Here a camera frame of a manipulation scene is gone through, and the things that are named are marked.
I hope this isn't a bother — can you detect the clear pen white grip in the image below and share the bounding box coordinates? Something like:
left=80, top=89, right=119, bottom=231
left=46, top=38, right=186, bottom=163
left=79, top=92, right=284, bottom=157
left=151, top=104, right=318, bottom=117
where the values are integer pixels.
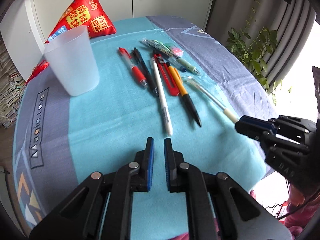
left=182, top=76, right=239, bottom=124

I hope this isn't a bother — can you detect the white gel pen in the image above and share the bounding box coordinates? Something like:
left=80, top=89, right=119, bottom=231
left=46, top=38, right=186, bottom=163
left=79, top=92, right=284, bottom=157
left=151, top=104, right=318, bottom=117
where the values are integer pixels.
left=150, top=57, right=173, bottom=136

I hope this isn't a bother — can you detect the orange and black pen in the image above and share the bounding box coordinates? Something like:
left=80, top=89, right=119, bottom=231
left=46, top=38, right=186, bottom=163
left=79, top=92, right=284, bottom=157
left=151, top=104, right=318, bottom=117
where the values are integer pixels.
left=166, top=62, right=202, bottom=127

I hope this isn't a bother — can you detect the mint green gel pen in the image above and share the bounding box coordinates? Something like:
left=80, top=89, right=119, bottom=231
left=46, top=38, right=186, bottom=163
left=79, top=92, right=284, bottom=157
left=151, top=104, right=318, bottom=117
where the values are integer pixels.
left=147, top=39, right=201, bottom=76

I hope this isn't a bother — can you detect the red utility knife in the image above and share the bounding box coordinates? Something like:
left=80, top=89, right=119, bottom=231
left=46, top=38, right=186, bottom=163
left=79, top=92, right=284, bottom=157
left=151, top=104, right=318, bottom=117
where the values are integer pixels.
left=153, top=50, right=180, bottom=96

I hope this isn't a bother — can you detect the red gel pen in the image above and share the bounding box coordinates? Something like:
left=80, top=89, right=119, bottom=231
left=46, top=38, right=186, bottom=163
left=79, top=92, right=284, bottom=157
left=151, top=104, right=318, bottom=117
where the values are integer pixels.
left=119, top=47, right=148, bottom=88

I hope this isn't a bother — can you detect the translucent white plastic cup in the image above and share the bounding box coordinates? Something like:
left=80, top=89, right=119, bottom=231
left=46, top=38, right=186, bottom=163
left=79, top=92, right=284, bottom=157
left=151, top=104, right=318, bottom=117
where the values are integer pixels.
left=44, top=25, right=100, bottom=96

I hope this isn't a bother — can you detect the clear blue pen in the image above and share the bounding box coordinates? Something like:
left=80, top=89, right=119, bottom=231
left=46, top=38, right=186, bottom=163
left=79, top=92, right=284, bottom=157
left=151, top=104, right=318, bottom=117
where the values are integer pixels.
left=141, top=38, right=187, bottom=72

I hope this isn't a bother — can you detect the green highlighter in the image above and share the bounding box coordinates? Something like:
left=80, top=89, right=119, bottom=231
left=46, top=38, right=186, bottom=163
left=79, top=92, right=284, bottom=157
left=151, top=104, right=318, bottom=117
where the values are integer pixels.
left=155, top=40, right=176, bottom=52

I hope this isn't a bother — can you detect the pink sleeve forearm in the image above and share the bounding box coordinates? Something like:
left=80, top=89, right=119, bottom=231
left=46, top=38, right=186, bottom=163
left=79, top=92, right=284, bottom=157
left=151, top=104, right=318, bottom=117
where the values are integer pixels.
left=249, top=184, right=318, bottom=238

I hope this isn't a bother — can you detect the green potted plant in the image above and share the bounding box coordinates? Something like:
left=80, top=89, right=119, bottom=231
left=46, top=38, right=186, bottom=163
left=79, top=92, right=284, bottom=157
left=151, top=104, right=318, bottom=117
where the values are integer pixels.
left=226, top=0, right=292, bottom=105

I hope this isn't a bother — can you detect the pink eraser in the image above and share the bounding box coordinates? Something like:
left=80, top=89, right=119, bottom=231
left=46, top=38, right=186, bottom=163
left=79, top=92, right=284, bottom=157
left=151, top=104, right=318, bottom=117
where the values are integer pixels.
left=170, top=46, right=183, bottom=57

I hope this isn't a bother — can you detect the grey curtain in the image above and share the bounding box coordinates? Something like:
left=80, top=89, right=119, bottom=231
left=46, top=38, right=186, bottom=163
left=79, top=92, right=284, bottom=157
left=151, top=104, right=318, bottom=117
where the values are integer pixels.
left=206, top=0, right=317, bottom=82

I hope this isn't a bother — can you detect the stack of books on floor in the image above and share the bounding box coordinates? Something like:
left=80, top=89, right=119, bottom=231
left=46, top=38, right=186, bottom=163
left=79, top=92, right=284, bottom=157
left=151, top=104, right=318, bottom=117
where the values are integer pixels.
left=0, top=37, right=25, bottom=128

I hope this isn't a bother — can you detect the red tassel with bell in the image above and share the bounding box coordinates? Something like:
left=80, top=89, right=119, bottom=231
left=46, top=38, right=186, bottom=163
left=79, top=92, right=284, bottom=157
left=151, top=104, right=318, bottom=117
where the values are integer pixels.
left=25, top=60, right=49, bottom=85

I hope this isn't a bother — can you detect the red triangular lucky pillow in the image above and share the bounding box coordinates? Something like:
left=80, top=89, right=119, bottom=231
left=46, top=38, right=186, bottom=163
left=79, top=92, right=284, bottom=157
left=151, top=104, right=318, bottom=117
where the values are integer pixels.
left=46, top=0, right=116, bottom=43

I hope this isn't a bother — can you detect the white cabinet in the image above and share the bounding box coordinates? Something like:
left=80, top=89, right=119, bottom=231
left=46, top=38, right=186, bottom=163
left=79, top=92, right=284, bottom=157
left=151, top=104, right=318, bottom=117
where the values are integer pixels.
left=1, top=0, right=213, bottom=80

